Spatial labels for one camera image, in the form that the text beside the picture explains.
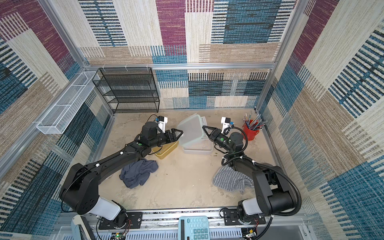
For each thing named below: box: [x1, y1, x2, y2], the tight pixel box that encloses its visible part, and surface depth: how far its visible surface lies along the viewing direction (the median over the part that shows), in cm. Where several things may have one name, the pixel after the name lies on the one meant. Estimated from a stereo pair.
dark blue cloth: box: [120, 158, 159, 189], surface depth 87 cm
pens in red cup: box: [242, 110, 268, 131], surface depth 99 cm
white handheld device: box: [71, 214, 96, 240], surface depth 70 cm
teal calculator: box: [178, 215, 210, 240], surface depth 71 cm
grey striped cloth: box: [212, 166, 255, 194], surface depth 86 cm
